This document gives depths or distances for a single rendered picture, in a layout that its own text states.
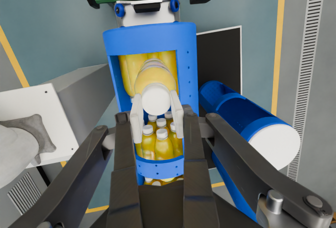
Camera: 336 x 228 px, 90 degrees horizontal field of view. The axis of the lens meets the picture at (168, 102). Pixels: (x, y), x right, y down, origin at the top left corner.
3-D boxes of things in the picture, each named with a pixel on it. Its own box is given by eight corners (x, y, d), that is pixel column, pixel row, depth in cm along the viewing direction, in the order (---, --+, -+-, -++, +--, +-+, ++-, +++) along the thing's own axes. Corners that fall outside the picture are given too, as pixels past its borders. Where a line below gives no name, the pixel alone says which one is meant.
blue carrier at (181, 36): (145, 197, 96) (142, 258, 70) (114, 33, 65) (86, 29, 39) (194, 191, 97) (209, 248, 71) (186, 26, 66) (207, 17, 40)
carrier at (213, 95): (231, 93, 165) (213, 73, 157) (309, 145, 84) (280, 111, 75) (210, 113, 171) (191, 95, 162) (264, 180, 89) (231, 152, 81)
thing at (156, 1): (135, 15, 65) (131, 9, 54) (134, 8, 65) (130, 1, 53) (160, 12, 66) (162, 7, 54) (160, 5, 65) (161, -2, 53)
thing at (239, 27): (196, 163, 210) (199, 171, 196) (179, 36, 157) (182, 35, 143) (236, 155, 212) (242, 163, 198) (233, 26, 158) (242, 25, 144)
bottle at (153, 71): (158, 91, 42) (164, 129, 25) (133, 77, 40) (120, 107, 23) (174, 67, 40) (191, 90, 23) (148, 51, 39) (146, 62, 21)
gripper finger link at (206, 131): (186, 126, 14) (221, 122, 14) (178, 104, 19) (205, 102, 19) (187, 141, 15) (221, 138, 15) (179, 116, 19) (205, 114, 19)
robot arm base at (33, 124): (19, 165, 74) (9, 174, 69) (-8, 121, 66) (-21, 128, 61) (61, 157, 75) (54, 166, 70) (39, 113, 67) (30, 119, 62)
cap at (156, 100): (160, 115, 24) (161, 121, 23) (136, 102, 23) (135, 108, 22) (175, 93, 23) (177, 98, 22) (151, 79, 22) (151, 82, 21)
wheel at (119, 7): (121, 16, 60) (125, 16, 61) (118, 1, 58) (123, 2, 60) (115, 18, 63) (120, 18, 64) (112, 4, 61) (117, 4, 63)
